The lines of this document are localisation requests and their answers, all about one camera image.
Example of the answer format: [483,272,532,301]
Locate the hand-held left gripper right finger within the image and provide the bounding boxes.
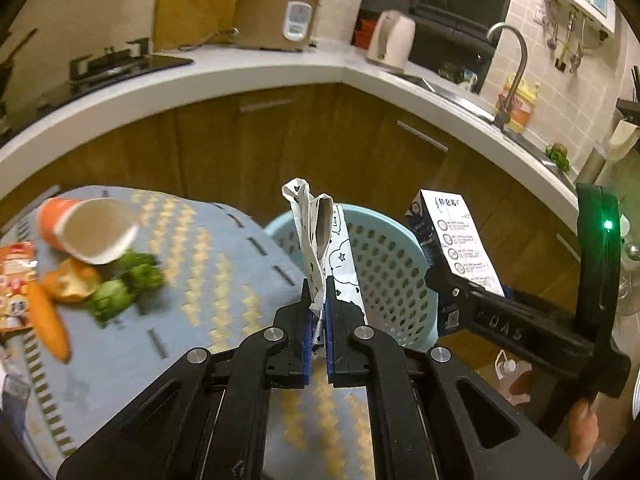
[325,276,584,480]

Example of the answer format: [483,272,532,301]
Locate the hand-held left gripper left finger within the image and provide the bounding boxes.
[56,280,314,480]

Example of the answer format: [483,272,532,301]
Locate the blue and white milk carton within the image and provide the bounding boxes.
[405,189,506,337]

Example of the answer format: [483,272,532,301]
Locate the light blue plastic basket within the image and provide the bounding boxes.
[264,203,442,357]

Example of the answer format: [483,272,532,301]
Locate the white printed paper wrapper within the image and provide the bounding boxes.
[281,177,366,356]

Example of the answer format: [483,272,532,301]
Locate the person's right hand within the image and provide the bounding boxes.
[567,397,601,468]

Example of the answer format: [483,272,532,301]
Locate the grey cylindrical container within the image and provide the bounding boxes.
[575,147,609,187]

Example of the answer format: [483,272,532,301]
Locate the blue patterned tablecloth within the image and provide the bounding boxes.
[0,185,382,480]

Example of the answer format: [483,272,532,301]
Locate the leafy greens by sink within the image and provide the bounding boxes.
[545,143,571,174]

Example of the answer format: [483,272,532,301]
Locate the green vegetable piece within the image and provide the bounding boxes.
[112,251,166,294]
[85,279,136,327]

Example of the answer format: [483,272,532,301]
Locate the yellow detergent bottle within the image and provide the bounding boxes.
[496,74,541,134]

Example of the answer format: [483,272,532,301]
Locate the steel kitchen sink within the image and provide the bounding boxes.
[400,72,497,122]

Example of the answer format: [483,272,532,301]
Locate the steel kitchen faucet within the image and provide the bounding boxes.
[487,22,530,131]

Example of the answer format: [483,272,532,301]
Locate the orange paper cup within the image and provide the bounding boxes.
[36,197,140,265]

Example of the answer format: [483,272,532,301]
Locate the carrot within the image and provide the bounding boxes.
[25,280,72,364]

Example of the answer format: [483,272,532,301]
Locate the white electric kettle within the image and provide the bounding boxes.
[366,10,417,74]

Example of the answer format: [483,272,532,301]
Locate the red plastic containers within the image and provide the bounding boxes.
[353,19,377,50]

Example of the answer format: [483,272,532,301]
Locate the red snack packet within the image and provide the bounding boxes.
[0,241,41,332]

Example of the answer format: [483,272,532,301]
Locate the brown rice cooker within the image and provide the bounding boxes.
[232,0,325,54]

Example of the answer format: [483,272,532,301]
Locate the black gas stove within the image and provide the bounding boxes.
[0,37,195,127]

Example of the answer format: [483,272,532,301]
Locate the wooden cutting board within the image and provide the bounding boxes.
[152,0,241,54]

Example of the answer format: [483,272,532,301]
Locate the metal cabinet handle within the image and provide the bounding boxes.
[396,120,450,153]
[555,232,582,262]
[239,99,296,114]

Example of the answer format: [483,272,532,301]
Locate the rice cooker power cord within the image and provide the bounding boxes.
[180,27,239,52]

